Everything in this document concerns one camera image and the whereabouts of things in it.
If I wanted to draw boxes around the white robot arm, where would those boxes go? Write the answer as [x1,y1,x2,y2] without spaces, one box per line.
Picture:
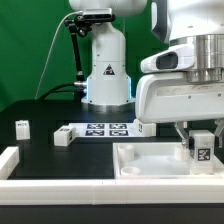
[68,0,224,141]

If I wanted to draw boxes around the white U-shaped fence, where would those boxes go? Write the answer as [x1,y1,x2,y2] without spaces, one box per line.
[0,147,224,205]

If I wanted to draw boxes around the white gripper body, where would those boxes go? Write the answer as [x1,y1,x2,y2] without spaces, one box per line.
[135,44,224,124]

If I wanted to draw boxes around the white square tabletop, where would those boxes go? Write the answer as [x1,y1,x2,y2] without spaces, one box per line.
[113,142,224,179]

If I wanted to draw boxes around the fiducial marker sheet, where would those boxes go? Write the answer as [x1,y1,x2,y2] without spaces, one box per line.
[71,123,139,138]

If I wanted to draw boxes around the white camera cable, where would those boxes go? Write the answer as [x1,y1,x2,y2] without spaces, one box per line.
[34,10,84,100]

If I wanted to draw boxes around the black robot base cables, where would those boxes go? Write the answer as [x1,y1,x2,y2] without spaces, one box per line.
[39,81,88,101]

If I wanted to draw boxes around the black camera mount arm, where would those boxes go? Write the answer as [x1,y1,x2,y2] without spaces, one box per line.
[64,16,91,81]

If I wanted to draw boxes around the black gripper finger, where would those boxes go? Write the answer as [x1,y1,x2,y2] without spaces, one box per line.
[214,119,224,148]
[174,122,189,148]

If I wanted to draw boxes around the grey depth camera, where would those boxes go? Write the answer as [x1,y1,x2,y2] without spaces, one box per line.
[82,8,112,20]

